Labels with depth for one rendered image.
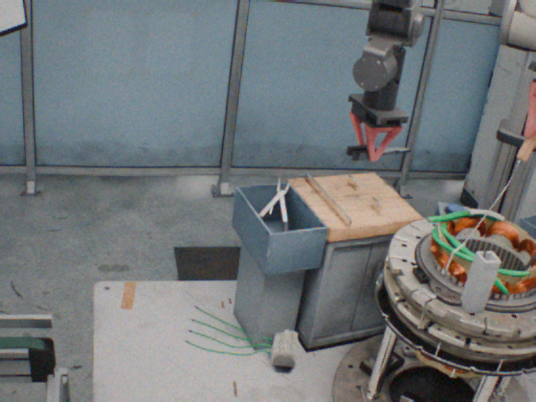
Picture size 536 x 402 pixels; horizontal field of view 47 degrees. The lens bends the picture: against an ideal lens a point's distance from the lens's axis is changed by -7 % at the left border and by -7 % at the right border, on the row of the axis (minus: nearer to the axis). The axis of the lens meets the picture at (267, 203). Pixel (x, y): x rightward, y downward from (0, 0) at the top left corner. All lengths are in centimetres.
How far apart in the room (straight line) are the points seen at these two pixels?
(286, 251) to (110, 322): 41
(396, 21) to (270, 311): 57
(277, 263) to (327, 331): 23
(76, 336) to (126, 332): 119
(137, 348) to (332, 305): 38
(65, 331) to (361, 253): 152
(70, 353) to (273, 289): 133
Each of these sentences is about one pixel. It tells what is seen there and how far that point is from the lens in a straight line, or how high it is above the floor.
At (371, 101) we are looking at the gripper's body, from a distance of 109.
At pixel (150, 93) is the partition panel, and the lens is 318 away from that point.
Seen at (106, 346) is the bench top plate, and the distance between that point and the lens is 127.
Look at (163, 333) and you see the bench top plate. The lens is 130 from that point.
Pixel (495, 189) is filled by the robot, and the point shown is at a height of 104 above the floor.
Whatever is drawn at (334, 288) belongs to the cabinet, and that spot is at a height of 93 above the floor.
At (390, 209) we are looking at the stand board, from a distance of 124.
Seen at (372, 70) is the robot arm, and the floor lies 136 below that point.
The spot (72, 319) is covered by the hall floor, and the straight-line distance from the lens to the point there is 256.
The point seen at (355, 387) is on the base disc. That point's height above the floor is 80.
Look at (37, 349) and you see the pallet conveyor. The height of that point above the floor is 76.
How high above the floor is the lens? 163
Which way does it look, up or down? 29 degrees down
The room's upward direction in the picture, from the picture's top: 8 degrees clockwise
